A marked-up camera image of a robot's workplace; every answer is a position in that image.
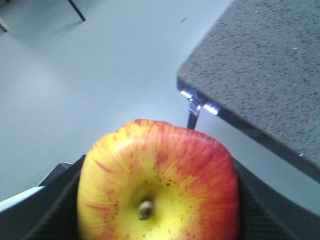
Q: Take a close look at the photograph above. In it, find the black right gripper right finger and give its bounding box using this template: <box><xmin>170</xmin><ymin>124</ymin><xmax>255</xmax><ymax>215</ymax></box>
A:
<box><xmin>233</xmin><ymin>159</ymin><xmax>320</xmax><ymax>240</ymax></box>

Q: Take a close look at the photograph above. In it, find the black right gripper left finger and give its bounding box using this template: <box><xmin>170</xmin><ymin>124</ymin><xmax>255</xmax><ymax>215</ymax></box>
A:
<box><xmin>0</xmin><ymin>156</ymin><xmax>85</xmax><ymax>240</ymax></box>

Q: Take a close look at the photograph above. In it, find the red yellow apple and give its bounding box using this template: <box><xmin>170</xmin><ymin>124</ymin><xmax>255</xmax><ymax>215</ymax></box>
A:
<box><xmin>77</xmin><ymin>119</ymin><xmax>240</xmax><ymax>240</ymax></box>

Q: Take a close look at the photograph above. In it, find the grey stone kitchen counter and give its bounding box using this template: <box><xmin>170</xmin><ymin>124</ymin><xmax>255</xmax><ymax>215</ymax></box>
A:
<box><xmin>177</xmin><ymin>0</ymin><xmax>320</xmax><ymax>181</ymax></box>

